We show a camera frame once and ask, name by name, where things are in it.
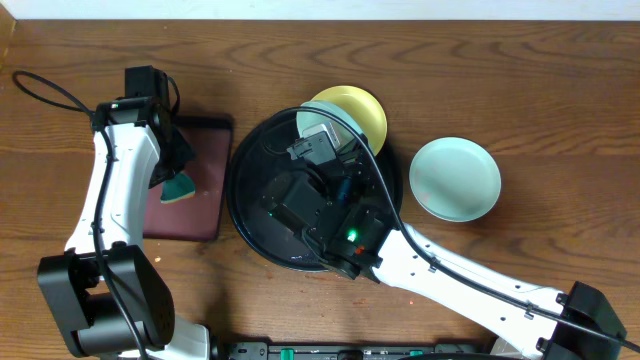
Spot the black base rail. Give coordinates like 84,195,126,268
211,342,497,360

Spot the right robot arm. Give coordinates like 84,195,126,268
261,147,639,359

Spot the green sponge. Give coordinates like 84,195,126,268
160,173,196,204

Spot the round black serving tray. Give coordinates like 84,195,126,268
227,106,403,278

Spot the rectangular black brown tray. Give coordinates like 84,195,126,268
143,115,233,242

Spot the yellow plate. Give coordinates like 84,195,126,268
312,85,387,155

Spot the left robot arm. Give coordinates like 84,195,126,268
37,96,211,359

